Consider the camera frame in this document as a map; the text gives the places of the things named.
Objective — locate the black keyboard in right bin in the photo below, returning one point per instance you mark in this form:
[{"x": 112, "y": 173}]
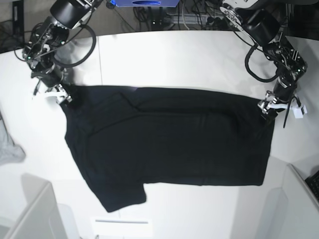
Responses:
[{"x": 313, "y": 184}]

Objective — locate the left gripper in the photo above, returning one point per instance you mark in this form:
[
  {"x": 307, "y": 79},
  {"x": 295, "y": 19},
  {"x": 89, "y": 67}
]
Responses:
[{"x": 279, "y": 98}]

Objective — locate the white bin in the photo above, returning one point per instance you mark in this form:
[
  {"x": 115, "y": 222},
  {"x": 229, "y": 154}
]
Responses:
[
  {"x": 42, "y": 217},
  {"x": 290, "y": 211}
]

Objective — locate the black device under blue box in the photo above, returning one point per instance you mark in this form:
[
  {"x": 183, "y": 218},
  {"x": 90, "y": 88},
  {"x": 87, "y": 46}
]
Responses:
[{"x": 157, "y": 15}]

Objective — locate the black table leg post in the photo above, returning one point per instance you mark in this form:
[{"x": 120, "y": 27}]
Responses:
[{"x": 18, "y": 20}]

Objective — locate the black T-shirt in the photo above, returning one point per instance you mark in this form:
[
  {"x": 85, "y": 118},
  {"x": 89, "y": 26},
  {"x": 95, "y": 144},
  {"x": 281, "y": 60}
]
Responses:
[{"x": 122, "y": 138}]

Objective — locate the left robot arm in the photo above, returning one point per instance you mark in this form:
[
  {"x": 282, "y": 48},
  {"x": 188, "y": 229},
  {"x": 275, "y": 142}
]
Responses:
[{"x": 251, "y": 18}]

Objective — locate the blue box at top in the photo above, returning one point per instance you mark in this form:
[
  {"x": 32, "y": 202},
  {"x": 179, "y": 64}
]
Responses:
[{"x": 151, "y": 3}]

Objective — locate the white bin lower right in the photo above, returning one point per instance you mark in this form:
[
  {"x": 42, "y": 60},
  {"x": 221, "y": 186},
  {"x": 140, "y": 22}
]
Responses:
[{"x": 290, "y": 211}]

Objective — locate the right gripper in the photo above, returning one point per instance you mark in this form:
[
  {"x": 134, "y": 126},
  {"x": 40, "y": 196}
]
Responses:
[{"x": 52, "y": 78}]

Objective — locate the white bin lower left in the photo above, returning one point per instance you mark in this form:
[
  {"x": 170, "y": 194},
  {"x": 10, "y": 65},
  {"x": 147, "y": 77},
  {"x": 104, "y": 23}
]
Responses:
[{"x": 42, "y": 217}]

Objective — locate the grey cloth at left edge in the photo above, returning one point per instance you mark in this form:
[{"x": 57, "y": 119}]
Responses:
[{"x": 9, "y": 151}]

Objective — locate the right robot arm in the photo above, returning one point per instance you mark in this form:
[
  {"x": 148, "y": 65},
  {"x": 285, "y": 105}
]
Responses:
[{"x": 52, "y": 35}]

